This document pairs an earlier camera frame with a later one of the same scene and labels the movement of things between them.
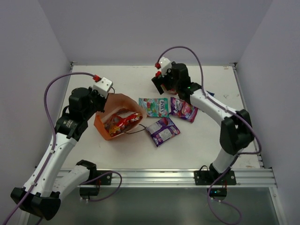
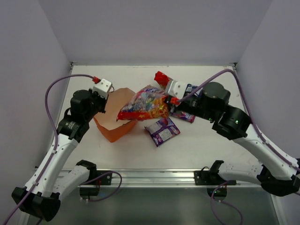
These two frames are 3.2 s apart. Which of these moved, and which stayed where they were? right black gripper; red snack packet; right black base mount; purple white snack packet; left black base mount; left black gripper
Moved: right black gripper; red snack packet
Stayed: left black base mount; purple white snack packet; left black gripper; right black base mount
